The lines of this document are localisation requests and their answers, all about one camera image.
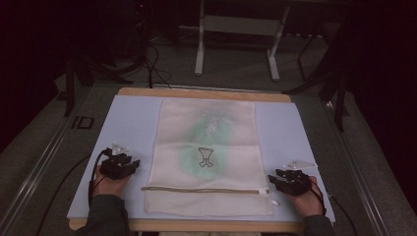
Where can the white metal stand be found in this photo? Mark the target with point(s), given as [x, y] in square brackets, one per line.
[242, 26]

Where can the person's left hand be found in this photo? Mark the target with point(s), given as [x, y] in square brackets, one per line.
[106, 185]

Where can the green cloth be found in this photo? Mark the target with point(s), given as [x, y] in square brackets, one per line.
[209, 131]

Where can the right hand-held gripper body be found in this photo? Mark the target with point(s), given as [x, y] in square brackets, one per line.
[296, 182]

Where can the aluminium floor rail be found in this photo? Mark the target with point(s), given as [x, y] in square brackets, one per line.
[32, 177]
[357, 170]

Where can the pale lavender table mat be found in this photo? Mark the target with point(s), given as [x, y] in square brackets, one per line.
[131, 124]

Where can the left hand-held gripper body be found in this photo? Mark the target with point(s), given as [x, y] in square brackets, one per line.
[115, 167]

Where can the black tripod stand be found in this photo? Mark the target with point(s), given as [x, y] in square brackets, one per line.
[334, 78]
[85, 69]

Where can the white mesh laundry bag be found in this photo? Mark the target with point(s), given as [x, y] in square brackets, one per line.
[203, 200]

